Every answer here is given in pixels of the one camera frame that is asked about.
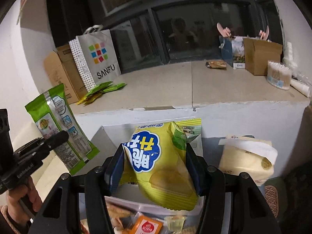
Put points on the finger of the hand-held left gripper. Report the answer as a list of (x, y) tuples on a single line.
[(57, 139)]

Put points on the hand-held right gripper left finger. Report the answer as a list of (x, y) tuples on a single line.
[(116, 170)]

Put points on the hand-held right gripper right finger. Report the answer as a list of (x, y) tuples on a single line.
[(196, 175)]

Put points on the green snack packet white label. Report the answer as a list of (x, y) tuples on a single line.
[(61, 117)]

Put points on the white cardboard box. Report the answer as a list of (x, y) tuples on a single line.
[(112, 136)]

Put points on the yellow chip packet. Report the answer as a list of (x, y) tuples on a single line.
[(158, 165)]

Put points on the person's left forearm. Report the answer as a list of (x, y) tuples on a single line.
[(11, 220)]

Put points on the person's left hand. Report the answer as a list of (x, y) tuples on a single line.
[(31, 195)]

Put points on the brown bread packet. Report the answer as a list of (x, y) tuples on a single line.
[(118, 212)]

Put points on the green striped snack packet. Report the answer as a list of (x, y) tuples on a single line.
[(191, 129)]

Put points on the yellow tissue pack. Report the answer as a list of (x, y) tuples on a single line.
[(241, 160)]

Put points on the clear jelly cup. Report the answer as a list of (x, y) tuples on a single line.
[(175, 223)]

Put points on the orange snack packet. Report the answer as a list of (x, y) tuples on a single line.
[(147, 225)]

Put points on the large brown cardboard box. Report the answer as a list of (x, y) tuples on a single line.
[(59, 75)]

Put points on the pile of green sachets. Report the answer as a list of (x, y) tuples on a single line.
[(102, 90)]

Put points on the green object brown mesh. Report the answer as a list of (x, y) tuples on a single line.
[(274, 197)]

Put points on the white paper shopping bag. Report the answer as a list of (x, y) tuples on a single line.
[(97, 58)]

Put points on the brown biscuit packet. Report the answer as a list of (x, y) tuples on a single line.
[(216, 64)]

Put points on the dark blue gift box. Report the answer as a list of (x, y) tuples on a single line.
[(225, 51)]

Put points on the landscape print box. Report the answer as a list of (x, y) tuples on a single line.
[(238, 53)]

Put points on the cotton swab container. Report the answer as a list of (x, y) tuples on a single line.
[(279, 75)]

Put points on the small brown cardboard box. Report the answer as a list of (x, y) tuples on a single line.
[(260, 56)]

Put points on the stack of white cups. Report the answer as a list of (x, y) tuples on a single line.
[(299, 86)]

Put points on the pink plastic clip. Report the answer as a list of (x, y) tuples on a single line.
[(264, 33), (223, 29)]

